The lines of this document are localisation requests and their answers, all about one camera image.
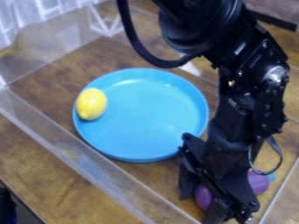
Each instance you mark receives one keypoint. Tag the white patterned curtain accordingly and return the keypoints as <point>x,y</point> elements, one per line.
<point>19,13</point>

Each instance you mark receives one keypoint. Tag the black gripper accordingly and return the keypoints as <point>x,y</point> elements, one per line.
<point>218,167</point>

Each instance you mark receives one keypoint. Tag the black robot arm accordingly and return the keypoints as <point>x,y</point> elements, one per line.
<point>218,30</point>

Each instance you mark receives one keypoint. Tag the yellow toy lemon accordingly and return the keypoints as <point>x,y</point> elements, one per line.
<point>91,104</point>

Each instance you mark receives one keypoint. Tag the clear acrylic enclosure wall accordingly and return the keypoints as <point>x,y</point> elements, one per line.
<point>66,181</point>

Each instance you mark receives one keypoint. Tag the blue round tray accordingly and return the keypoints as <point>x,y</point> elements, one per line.
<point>153,106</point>

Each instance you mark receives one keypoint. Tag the purple toy eggplant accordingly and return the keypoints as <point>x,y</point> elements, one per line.
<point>259,184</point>

